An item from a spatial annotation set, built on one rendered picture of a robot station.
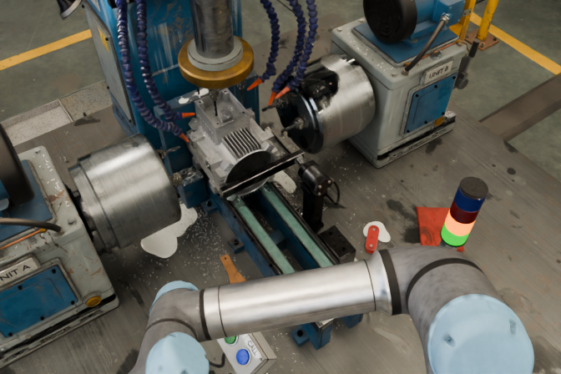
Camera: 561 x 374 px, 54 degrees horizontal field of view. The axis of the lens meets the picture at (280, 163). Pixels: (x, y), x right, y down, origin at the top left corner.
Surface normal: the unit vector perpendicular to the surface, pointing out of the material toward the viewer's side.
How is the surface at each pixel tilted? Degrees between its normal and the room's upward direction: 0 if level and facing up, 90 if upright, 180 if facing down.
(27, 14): 0
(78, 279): 89
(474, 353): 55
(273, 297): 19
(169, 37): 90
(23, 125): 0
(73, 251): 89
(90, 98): 0
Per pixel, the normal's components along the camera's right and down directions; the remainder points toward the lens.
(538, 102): 0.00, -0.66
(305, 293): -0.09, -0.39
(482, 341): 0.02, 0.24
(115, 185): 0.26, -0.29
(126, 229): 0.54, 0.51
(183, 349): 0.68, -0.70
